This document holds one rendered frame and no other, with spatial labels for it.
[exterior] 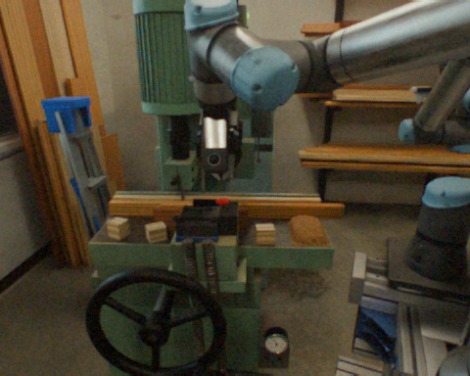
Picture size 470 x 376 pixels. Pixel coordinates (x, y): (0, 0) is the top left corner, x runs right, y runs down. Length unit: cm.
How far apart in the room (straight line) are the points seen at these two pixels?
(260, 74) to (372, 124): 291
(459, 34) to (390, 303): 74
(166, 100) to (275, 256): 45
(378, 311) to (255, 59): 79
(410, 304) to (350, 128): 241
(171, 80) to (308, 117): 247
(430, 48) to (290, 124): 278
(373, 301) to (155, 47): 84
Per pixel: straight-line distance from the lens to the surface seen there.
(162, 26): 79
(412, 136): 111
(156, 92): 80
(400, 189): 354
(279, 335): 88
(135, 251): 85
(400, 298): 100
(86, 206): 175
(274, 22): 313
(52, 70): 257
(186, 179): 86
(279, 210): 92
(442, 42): 42
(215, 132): 57
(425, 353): 89
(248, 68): 41
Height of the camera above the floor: 131
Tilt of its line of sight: 21 degrees down
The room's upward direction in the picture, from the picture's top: straight up
